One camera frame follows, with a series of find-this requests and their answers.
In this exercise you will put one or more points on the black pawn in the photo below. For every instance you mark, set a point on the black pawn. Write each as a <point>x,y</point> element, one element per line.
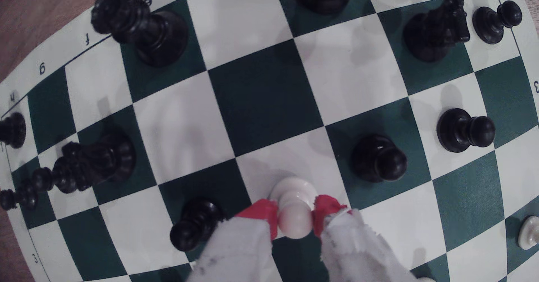
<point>19,198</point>
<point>198,221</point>
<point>490,23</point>
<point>42,179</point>
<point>457,130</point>
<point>374,157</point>

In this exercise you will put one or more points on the black knight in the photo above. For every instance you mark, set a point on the black knight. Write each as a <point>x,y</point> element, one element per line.
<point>429,37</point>
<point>109,160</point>

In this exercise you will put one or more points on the black queen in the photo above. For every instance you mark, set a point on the black queen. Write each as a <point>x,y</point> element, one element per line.
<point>160,37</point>

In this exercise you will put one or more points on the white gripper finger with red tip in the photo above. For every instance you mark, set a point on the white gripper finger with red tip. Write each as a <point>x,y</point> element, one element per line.
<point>353,248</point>
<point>240,252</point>

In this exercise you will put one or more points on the white pawn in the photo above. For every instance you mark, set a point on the white pawn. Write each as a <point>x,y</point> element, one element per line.
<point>529,233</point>
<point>294,206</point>

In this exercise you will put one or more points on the black rook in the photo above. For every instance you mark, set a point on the black rook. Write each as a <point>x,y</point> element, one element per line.
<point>12,130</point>

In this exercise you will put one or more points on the green and white chess mat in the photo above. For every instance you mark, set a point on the green and white chess mat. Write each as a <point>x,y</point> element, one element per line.
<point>265,96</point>

